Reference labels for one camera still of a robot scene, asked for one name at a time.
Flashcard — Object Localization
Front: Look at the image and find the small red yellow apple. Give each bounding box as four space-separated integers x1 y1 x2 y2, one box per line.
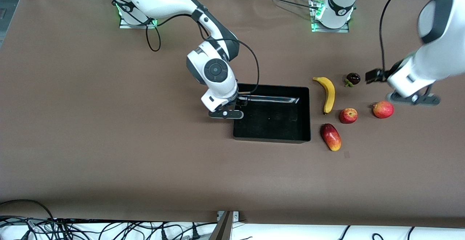
339 108 358 124

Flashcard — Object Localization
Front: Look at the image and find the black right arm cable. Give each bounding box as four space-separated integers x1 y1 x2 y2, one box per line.
145 13 260 95

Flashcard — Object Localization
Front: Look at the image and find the red yellow mango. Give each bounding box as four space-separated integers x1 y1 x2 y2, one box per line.
320 123 342 152

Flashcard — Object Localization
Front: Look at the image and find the dark grey camera post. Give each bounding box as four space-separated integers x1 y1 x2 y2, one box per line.
209 211 233 240

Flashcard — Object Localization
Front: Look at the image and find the large red apple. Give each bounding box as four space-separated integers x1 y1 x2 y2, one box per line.
372 100 395 119

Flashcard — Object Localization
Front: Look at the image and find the dark purple mangosteen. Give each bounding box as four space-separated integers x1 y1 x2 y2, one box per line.
344 72 361 88

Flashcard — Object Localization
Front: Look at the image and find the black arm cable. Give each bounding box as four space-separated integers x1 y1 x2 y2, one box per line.
379 0 458 73
145 13 260 95

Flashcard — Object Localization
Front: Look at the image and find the yellow banana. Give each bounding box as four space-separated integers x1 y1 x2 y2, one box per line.
312 76 335 115

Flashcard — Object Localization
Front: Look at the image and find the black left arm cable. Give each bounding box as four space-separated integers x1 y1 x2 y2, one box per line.
379 0 458 73

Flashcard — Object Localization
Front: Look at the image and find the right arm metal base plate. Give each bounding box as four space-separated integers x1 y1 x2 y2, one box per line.
119 0 157 29

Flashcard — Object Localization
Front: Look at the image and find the black rectangular plastic box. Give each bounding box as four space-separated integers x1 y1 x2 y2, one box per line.
232 83 312 144

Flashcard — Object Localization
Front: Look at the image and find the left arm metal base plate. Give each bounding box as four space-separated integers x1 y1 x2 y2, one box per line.
311 0 350 33

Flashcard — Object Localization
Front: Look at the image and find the brown table cover mat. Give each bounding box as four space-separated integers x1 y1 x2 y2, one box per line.
0 0 465 229

